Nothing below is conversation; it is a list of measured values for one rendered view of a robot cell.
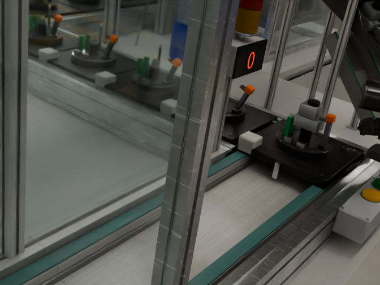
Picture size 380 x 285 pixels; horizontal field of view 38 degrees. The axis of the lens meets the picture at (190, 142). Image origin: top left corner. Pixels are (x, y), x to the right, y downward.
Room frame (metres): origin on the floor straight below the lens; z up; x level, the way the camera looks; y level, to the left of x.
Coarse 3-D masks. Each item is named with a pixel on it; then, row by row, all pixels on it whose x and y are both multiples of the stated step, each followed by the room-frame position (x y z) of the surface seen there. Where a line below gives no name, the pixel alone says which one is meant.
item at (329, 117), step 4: (328, 116) 1.25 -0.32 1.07; (332, 116) 1.24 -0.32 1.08; (324, 120) 1.25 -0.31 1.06; (328, 120) 1.24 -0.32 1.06; (332, 120) 1.24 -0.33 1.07; (328, 124) 1.25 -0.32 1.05; (328, 128) 1.25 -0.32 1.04; (324, 132) 1.25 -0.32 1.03; (328, 132) 1.24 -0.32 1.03; (324, 136) 1.25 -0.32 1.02; (328, 136) 1.25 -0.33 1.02; (324, 140) 1.25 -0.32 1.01; (328, 140) 1.25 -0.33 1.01; (324, 144) 1.24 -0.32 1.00
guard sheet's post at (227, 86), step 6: (234, 36) 1.18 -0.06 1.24; (228, 78) 1.19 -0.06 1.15; (228, 84) 1.20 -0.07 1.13; (228, 90) 1.20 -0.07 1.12; (222, 96) 1.18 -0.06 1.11; (228, 96) 1.20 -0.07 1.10; (222, 102) 1.18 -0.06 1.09; (222, 108) 1.19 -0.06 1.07; (222, 114) 1.20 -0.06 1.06; (222, 120) 1.20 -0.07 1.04; (222, 126) 1.20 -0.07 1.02; (216, 132) 1.18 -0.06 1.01; (216, 138) 1.18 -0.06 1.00; (216, 144) 1.19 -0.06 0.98; (216, 150) 1.20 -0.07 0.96
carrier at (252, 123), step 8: (232, 104) 1.44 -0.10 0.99; (232, 112) 1.38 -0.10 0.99; (240, 112) 1.39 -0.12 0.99; (248, 112) 1.45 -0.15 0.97; (256, 112) 1.46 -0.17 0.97; (264, 112) 1.47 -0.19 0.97; (224, 120) 1.35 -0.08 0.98; (232, 120) 1.36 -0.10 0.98; (240, 120) 1.38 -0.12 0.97; (248, 120) 1.39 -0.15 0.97; (256, 120) 1.40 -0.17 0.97; (264, 120) 1.41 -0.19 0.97; (272, 120) 1.43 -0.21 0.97; (224, 128) 1.31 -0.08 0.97; (232, 128) 1.32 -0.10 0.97; (240, 128) 1.33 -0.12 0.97; (248, 128) 1.34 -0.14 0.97; (256, 128) 1.35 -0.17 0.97; (264, 128) 1.39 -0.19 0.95; (224, 136) 1.27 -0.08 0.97; (232, 136) 1.27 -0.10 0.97
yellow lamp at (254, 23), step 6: (240, 12) 1.17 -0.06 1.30; (246, 12) 1.16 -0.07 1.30; (252, 12) 1.16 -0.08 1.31; (258, 12) 1.17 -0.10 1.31; (240, 18) 1.17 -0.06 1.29; (246, 18) 1.16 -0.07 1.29; (252, 18) 1.16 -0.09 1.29; (258, 18) 1.17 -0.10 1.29; (240, 24) 1.16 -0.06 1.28; (246, 24) 1.16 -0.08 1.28; (252, 24) 1.16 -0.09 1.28; (258, 24) 1.18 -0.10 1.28; (240, 30) 1.16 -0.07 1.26; (246, 30) 1.16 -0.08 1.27; (252, 30) 1.16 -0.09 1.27
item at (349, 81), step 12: (336, 36) 1.51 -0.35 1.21; (348, 48) 1.59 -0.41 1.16; (360, 48) 1.59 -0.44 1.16; (348, 60) 1.47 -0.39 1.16; (360, 60) 1.59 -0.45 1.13; (372, 60) 1.56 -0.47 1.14; (348, 72) 1.47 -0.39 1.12; (360, 72) 1.55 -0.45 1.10; (372, 72) 1.56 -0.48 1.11; (348, 84) 1.46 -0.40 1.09; (360, 84) 1.44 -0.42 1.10; (360, 120) 1.42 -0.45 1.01
